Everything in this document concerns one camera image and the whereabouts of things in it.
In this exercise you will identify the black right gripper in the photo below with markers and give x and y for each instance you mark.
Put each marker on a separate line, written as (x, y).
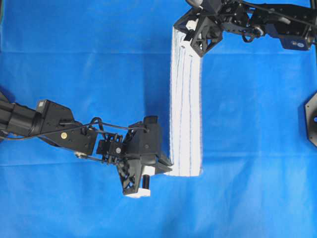
(201, 31)

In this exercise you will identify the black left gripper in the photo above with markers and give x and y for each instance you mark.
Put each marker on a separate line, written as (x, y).
(140, 158)

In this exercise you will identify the white blue striped towel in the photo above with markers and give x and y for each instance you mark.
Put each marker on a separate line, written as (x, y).
(185, 115)

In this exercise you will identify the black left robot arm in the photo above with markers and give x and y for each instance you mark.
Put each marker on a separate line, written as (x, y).
(55, 125)

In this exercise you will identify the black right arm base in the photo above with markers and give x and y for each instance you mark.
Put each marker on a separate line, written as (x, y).
(311, 119)

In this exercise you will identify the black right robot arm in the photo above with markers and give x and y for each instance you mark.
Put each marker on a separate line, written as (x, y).
(295, 26)

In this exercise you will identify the blue table cloth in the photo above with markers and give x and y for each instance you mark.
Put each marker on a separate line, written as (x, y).
(111, 59)

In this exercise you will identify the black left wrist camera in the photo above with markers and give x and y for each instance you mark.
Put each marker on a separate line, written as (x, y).
(149, 120)

